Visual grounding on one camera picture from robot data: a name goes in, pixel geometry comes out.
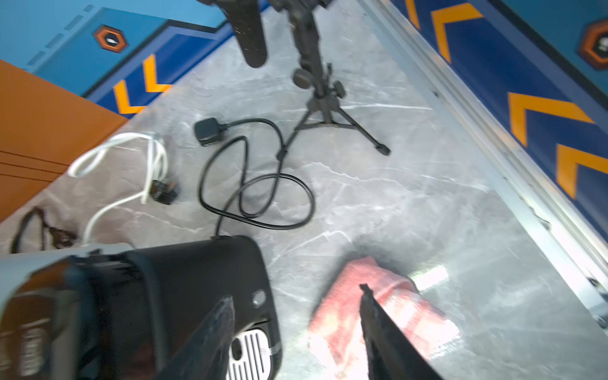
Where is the black coffee machine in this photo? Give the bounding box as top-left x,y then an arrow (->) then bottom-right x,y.
0,234 -> 283,380

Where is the black microphone on tripod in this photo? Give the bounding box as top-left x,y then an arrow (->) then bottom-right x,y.
204,0 -> 390,159

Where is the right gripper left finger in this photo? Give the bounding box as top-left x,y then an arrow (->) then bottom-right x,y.
156,295 -> 235,380

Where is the black power plug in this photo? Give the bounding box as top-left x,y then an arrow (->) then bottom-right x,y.
10,207 -> 78,254

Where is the white power cable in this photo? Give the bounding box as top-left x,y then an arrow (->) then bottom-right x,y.
67,131 -> 181,245

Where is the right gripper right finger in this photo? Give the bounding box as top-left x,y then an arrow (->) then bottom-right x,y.
359,284 -> 442,380

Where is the pink cloth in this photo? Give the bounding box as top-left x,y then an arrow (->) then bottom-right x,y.
308,256 -> 459,379

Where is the black power cable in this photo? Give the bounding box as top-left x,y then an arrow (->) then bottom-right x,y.
193,117 -> 317,238

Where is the white coffee machine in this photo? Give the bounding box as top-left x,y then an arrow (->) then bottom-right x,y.
1,243 -> 134,310

